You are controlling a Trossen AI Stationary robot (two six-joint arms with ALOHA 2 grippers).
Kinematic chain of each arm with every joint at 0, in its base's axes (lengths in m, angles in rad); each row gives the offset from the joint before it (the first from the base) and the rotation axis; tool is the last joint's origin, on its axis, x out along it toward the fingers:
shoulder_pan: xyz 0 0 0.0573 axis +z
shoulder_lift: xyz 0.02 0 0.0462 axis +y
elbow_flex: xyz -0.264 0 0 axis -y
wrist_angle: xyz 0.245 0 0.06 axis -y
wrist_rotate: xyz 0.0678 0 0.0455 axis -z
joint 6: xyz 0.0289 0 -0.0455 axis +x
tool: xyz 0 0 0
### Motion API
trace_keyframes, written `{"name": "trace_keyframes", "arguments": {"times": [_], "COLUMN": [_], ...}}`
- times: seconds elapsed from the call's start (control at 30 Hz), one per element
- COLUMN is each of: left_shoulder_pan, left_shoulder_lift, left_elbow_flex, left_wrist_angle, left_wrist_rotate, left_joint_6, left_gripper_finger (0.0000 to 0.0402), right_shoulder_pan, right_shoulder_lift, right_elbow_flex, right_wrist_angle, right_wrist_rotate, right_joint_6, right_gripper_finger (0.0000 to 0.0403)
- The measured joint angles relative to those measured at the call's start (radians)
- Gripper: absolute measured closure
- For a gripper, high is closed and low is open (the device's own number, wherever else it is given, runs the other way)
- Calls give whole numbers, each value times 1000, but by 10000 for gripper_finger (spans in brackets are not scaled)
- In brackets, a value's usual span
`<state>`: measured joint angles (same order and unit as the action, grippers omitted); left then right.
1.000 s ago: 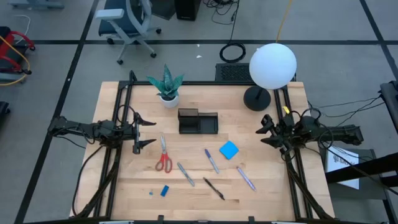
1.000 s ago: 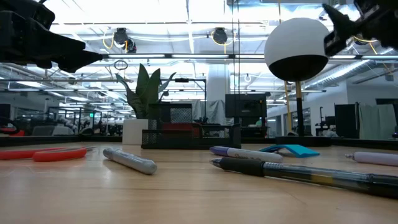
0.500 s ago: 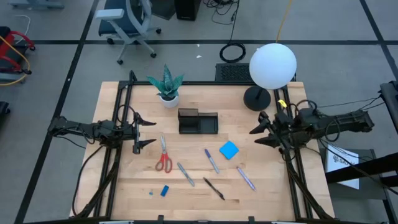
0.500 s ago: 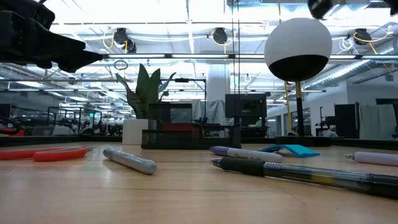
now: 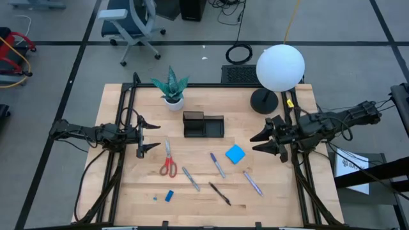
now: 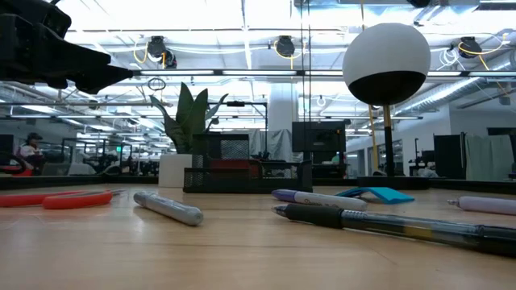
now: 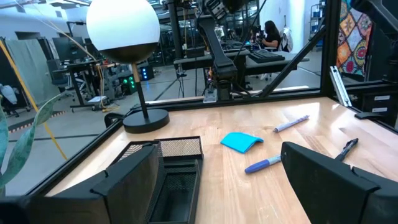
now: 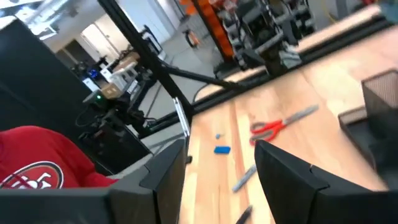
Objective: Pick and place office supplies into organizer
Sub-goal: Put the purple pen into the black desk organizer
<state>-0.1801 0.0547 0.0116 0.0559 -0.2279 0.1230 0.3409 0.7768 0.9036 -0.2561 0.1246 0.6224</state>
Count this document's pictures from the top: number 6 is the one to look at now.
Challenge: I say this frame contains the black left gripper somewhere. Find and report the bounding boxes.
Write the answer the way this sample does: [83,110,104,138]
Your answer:
[0,0,135,96]

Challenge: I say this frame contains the red-handled scissors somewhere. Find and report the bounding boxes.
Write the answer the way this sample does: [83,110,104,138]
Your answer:
[0,188,127,211]

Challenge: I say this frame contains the silver marker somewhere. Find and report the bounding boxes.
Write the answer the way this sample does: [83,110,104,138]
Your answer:
[132,190,205,227]

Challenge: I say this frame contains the white marker with purple cap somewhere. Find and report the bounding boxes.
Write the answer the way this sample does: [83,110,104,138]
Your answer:
[271,188,368,212]

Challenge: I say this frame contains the black gel pen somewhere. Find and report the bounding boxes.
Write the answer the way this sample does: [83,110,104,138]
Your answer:
[271,203,516,259]

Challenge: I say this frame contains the blue sticky note pad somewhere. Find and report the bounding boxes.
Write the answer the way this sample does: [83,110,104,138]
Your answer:
[335,186,416,205]

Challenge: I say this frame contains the lavender marker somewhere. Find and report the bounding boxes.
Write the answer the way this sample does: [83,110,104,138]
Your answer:
[447,196,516,217]

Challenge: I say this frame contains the black mesh desk organizer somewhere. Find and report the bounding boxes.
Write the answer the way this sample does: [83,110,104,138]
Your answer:
[183,132,314,194]

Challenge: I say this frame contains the person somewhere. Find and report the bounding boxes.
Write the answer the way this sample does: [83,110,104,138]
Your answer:
[18,131,46,175]

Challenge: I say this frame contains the green striped snake plant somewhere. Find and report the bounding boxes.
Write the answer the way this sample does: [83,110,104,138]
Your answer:
[149,82,229,155]

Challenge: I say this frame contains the red and black cart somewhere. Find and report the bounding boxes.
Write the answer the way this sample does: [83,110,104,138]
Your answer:
[0,151,35,177]

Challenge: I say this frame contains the white plant pot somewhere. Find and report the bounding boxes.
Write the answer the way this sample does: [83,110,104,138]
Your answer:
[157,153,194,189]

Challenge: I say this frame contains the grey cover sheet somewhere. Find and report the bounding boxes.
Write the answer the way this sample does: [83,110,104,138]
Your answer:
[248,128,293,163]

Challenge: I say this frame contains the black monitor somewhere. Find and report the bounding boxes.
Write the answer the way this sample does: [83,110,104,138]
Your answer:
[292,120,347,153]

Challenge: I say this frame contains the white globe lamp black stand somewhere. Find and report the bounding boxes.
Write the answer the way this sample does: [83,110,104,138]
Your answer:
[342,23,431,190]

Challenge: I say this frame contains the black cabinet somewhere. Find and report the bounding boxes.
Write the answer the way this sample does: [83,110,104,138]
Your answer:
[434,134,468,180]

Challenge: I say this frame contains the pale curtain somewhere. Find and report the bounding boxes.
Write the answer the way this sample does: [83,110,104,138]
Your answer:
[465,135,515,181]

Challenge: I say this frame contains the black metal table frame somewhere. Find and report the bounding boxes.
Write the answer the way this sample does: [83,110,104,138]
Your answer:
[0,174,516,195]

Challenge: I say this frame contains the black background frame stand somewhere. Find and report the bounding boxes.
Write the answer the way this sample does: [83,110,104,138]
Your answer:
[209,100,269,154]

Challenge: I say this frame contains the yellow hanging cable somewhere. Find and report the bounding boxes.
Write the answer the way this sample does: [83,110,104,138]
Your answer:
[360,0,381,172]

